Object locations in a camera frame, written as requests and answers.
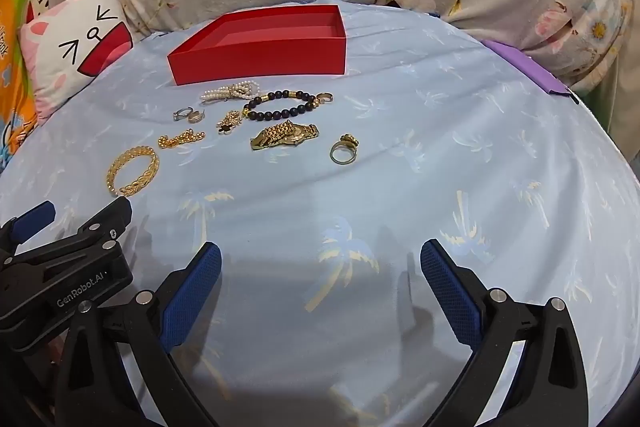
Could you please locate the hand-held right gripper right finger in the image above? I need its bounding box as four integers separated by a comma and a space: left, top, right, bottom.
419, 239, 591, 427

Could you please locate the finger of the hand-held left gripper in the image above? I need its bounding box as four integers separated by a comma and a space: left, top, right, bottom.
50, 196, 133, 258
0, 201, 56, 259

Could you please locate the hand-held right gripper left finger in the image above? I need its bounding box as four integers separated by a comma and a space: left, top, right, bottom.
54, 242, 223, 427

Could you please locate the gold braided bracelet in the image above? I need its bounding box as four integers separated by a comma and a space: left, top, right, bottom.
106, 146, 160, 198

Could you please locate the gold chain bracelet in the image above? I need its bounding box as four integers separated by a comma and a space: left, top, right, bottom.
157, 130, 206, 150

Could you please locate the gold wristwatch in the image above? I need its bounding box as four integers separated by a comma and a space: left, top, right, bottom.
250, 121, 320, 152

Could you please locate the pearl bow brooch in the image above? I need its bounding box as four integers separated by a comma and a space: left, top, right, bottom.
200, 80, 261, 104

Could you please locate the gold ring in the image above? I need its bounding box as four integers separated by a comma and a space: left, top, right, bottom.
329, 133, 358, 166

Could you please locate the black bead bracelet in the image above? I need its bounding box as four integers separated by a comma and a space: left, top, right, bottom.
242, 90, 321, 122

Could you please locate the red cardboard box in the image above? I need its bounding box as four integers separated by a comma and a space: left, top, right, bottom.
166, 4, 347, 86

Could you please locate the colourful cartoon cloth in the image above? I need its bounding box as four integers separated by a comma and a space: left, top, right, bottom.
0, 0, 51, 168

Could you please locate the light blue palm print sheet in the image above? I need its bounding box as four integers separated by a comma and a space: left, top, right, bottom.
0, 0, 640, 427

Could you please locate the gold flower brooch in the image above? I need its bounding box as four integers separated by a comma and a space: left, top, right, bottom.
216, 108, 246, 134

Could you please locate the cat face pillow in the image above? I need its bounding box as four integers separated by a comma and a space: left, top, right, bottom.
20, 0, 135, 124

